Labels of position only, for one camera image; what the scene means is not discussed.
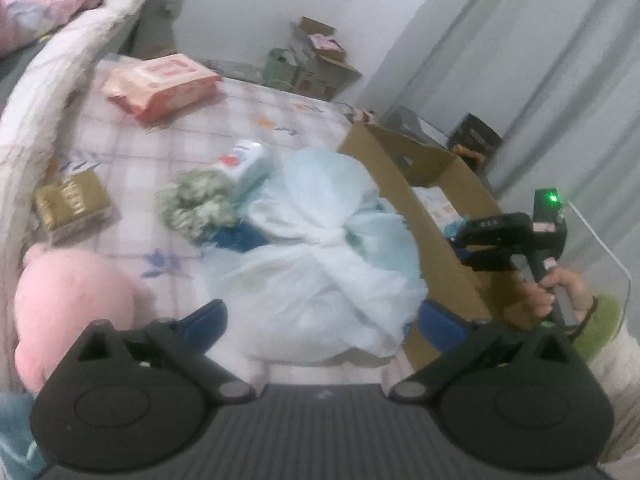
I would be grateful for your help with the red wet wipes pack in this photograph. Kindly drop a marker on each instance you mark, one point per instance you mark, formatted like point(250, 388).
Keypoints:
point(160, 85)

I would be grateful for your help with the small white tissue pack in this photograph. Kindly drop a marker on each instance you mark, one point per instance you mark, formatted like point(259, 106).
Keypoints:
point(245, 160)

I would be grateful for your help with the grey box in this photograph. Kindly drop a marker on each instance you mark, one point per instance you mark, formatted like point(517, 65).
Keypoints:
point(410, 122)

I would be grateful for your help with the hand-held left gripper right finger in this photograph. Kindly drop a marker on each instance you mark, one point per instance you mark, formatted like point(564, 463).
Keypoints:
point(440, 324)

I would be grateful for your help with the white plaid rolled quilt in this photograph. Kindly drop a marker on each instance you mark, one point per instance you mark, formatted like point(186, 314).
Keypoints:
point(45, 90)

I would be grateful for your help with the gold tissue packet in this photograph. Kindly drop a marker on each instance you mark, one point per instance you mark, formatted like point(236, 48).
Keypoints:
point(70, 202)

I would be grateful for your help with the small open cardboard box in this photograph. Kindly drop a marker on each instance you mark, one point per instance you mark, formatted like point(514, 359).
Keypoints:
point(320, 70)

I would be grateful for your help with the green bin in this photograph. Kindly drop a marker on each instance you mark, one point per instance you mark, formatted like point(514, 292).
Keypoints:
point(280, 67)

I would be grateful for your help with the person's right hand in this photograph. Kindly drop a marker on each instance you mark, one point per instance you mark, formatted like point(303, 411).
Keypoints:
point(580, 295)

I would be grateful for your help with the large cardboard box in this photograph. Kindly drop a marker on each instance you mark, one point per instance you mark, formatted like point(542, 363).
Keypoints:
point(430, 240)

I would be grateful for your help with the pink plush toy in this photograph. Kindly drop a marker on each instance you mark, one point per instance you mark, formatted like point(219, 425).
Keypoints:
point(70, 300)

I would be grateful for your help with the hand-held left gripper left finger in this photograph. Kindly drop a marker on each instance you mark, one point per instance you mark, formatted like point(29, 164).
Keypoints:
point(206, 320)

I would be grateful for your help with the plaid cartoon bed sheet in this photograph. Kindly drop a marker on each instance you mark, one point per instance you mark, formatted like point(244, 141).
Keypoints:
point(150, 145)

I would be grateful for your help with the grey curtain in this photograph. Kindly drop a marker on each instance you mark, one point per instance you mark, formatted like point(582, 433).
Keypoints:
point(525, 60)

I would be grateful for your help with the white plastic bag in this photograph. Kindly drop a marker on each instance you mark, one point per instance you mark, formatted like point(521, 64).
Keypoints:
point(320, 270)

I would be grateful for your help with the white packet with yellow print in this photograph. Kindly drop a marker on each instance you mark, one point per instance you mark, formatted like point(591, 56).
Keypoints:
point(440, 207)

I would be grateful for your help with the black box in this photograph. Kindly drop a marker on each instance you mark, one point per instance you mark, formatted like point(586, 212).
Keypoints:
point(475, 132)

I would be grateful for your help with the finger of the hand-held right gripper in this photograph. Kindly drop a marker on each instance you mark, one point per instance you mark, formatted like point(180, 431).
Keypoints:
point(487, 260)
point(456, 229)

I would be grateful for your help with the dark blue cloth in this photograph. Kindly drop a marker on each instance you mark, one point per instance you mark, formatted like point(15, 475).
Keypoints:
point(235, 240)

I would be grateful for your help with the pink item in small box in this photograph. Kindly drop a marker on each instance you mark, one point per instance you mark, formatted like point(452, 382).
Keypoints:
point(324, 41)

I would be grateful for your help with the green floral cloth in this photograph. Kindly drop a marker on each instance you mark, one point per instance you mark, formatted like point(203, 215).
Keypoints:
point(195, 200)

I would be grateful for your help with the blue towel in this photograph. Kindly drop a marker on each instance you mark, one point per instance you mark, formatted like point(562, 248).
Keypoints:
point(15, 435)

